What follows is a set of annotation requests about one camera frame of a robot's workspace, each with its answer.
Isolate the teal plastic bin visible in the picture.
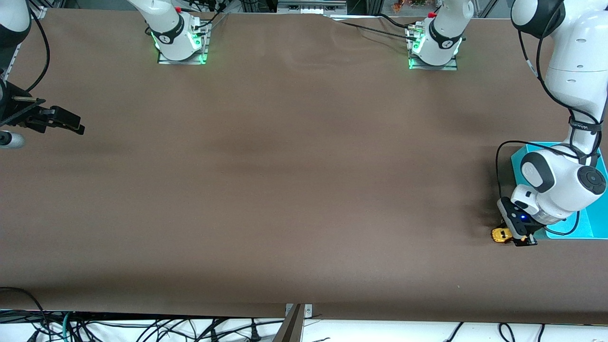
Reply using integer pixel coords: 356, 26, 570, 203
511, 142, 608, 239

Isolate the grey slanted support beam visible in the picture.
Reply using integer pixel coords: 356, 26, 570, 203
273, 304, 304, 342

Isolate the orange green small object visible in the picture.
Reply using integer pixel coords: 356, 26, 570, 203
392, 0, 429, 13

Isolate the grey power strip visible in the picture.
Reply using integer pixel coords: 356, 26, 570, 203
277, 1, 348, 14

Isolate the aluminium table side rail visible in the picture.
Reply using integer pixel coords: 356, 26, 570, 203
1, 44, 23, 80

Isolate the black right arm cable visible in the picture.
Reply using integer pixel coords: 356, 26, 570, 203
26, 4, 51, 94

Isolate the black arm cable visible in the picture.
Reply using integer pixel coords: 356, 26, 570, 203
495, 19, 605, 236
26, 4, 51, 94

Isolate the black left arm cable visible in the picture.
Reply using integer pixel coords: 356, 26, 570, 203
495, 19, 605, 236

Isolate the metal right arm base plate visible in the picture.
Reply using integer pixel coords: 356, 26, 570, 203
157, 20, 210, 65

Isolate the black right base cable bundle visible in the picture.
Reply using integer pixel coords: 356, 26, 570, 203
188, 0, 229, 31

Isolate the black looped floor cable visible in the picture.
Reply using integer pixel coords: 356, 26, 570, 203
0, 286, 47, 329

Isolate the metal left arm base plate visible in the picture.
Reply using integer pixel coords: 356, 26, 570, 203
407, 26, 459, 71

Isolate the black floor cable bundle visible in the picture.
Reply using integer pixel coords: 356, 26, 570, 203
0, 309, 285, 342

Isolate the short black table cable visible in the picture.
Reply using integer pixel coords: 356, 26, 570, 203
376, 13, 416, 30

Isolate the long black table cable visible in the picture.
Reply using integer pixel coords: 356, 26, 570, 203
338, 20, 412, 41

